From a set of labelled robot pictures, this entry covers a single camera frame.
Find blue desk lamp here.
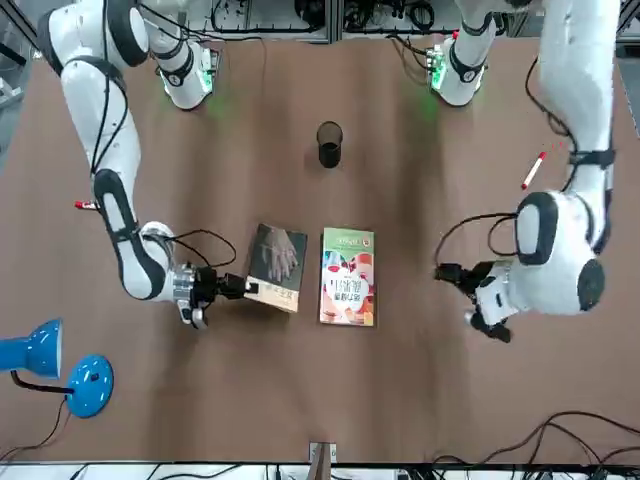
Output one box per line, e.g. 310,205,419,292
0,318,115,419

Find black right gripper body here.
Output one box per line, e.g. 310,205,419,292
193,267,227,306

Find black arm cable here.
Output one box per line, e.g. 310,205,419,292
434,54,616,274
169,229,237,274

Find colourful green book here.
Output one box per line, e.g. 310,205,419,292
318,227,377,326

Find metal equipment rack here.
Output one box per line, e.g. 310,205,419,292
209,0,501,39

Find metal camera bracket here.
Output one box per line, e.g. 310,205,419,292
308,441,337,480

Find dark book with hands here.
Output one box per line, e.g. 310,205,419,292
243,223,309,314

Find black mesh pen holder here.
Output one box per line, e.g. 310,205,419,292
316,121,345,170

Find black desk cables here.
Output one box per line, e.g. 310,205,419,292
429,410,640,474

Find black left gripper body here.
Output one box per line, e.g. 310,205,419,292
462,260,501,301

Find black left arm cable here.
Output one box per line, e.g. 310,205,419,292
434,54,616,274

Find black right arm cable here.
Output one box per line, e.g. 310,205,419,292
169,229,237,274

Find black lamp cable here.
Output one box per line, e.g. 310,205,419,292
0,394,71,459

